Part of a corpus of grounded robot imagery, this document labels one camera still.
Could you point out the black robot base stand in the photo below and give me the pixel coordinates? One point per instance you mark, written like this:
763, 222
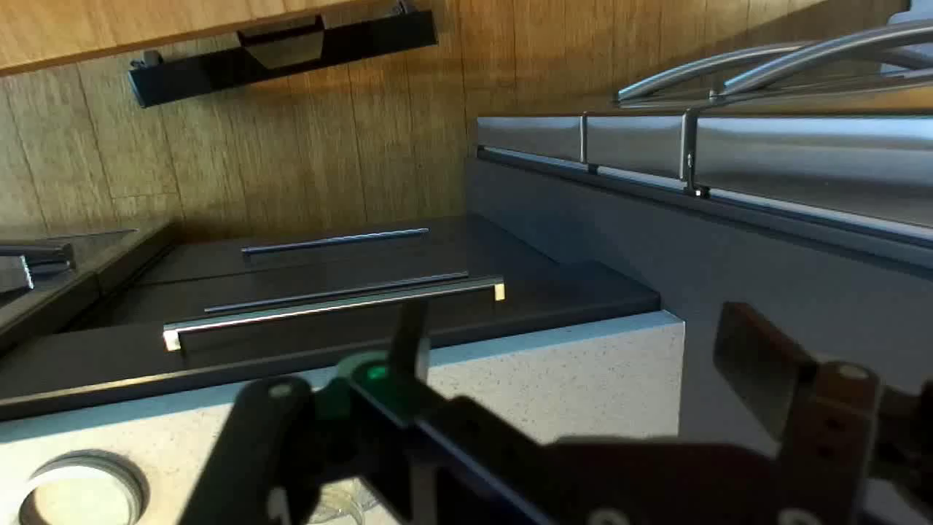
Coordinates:
278, 51

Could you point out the dark grey base cabinet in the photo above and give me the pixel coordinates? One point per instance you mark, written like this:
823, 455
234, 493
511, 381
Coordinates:
121, 353

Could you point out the silver drawer handle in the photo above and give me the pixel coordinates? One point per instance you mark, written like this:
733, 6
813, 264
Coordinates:
173, 334

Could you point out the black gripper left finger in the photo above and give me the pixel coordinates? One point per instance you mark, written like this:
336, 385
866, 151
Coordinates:
246, 477

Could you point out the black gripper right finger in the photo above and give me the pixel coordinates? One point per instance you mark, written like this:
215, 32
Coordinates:
823, 415

